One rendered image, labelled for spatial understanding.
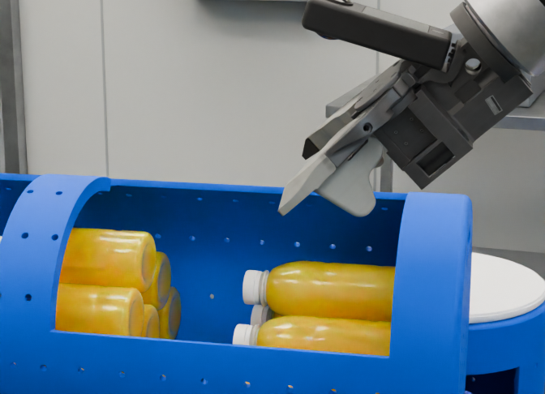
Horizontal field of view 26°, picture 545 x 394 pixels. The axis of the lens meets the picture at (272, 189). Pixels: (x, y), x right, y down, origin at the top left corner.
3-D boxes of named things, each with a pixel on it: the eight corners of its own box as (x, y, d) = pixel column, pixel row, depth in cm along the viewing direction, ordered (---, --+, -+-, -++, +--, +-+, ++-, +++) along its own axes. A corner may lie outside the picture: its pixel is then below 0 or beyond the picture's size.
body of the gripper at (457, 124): (414, 197, 91) (538, 97, 87) (340, 115, 90) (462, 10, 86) (418, 167, 98) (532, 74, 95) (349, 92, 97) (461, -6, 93)
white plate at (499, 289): (318, 254, 169) (318, 262, 169) (365, 321, 142) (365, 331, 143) (503, 244, 173) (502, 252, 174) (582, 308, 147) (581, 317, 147)
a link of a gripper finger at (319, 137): (339, 196, 104) (400, 161, 97) (293, 147, 103) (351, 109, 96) (357, 174, 106) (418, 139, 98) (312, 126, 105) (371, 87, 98)
